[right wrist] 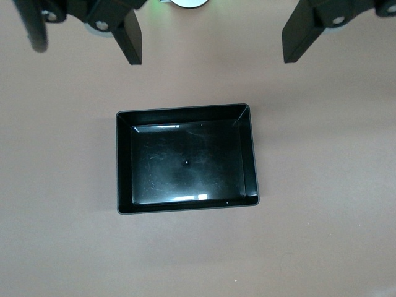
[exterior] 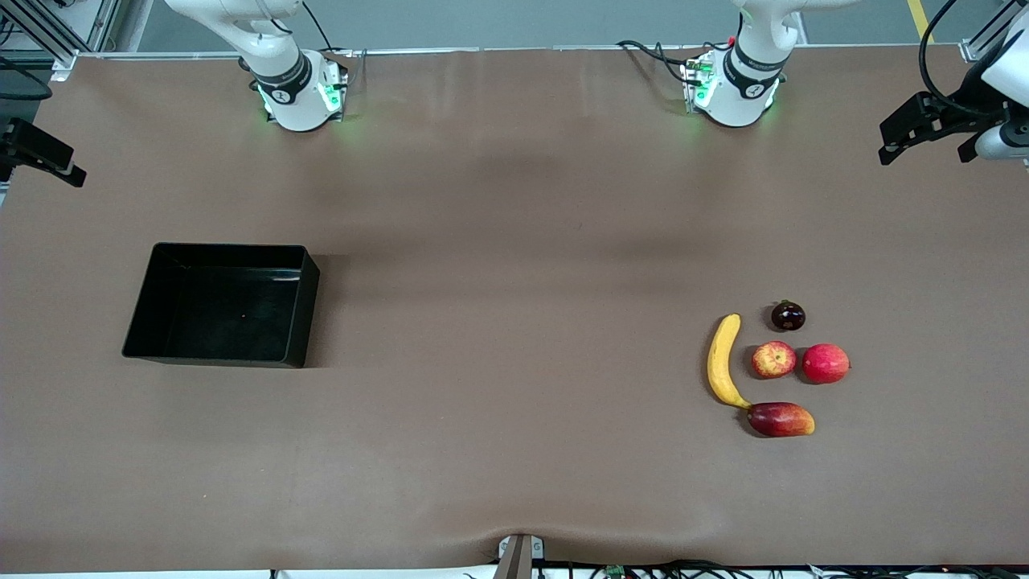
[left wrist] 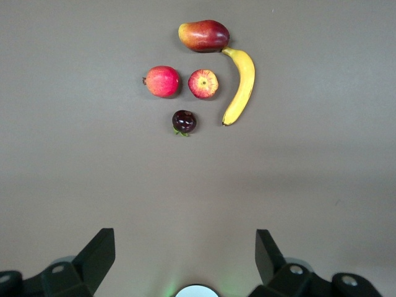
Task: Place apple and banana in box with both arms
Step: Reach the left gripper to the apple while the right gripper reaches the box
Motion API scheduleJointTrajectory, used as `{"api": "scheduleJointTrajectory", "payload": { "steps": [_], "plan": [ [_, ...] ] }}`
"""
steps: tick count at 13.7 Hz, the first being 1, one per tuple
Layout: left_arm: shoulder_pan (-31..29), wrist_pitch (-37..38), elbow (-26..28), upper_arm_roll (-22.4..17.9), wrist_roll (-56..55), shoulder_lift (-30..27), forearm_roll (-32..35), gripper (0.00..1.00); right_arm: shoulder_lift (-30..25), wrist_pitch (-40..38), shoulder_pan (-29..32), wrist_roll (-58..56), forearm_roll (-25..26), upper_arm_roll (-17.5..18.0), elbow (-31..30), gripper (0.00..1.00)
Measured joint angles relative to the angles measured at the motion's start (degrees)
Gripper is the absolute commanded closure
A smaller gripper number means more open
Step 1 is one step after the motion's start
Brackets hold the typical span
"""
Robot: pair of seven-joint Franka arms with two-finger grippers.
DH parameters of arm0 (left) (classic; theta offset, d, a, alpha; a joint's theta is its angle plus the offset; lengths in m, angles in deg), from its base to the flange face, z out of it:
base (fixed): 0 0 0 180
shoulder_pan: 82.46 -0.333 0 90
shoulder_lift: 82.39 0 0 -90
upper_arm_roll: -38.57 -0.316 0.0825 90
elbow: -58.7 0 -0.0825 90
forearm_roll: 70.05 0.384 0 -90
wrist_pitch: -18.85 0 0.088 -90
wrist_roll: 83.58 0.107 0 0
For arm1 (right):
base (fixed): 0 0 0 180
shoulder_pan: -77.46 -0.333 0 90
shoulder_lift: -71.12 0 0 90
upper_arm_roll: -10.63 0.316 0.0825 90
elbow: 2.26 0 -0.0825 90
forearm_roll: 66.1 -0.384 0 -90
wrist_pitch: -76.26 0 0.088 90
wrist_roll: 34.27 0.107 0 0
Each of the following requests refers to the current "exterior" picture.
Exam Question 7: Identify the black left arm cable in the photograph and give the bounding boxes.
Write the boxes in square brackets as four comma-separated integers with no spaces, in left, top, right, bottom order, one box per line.
[919,0,986,109]

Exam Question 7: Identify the red yellow mango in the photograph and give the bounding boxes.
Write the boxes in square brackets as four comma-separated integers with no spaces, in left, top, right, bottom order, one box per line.
[747,401,816,438]

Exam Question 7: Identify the black base cable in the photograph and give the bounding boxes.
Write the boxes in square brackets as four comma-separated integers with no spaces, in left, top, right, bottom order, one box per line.
[617,39,704,85]
[301,0,355,61]

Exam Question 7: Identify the yellow banana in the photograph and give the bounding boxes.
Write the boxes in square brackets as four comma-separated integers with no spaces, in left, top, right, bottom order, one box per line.
[707,313,753,410]

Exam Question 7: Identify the red yellow apple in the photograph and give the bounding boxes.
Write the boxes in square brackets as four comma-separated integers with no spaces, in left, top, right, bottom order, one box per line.
[751,340,797,380]

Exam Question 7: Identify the black right base cable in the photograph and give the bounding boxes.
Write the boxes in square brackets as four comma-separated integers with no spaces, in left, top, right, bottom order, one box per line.
[301,0,355,61]

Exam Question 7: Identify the black left base cable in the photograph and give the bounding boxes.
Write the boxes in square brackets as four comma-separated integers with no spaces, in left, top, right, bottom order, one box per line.
[617,39,704,85]

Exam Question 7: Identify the black plastic box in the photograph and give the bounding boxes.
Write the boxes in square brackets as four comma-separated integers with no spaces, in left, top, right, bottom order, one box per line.
[121,242,321,369]

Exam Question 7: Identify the brown table cover mat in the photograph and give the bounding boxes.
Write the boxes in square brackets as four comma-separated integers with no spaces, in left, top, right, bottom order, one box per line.
[0,44,1029,573]

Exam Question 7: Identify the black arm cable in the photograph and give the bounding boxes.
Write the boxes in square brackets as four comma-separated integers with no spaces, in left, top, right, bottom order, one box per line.
[0,55,53,102]
[919,0,986,109]

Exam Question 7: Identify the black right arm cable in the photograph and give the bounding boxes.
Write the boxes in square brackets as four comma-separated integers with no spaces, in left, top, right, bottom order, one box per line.
[0,55,53,102]

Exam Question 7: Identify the red round peach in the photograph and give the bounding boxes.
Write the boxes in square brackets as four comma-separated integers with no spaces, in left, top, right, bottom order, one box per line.
[801,343,851,384]

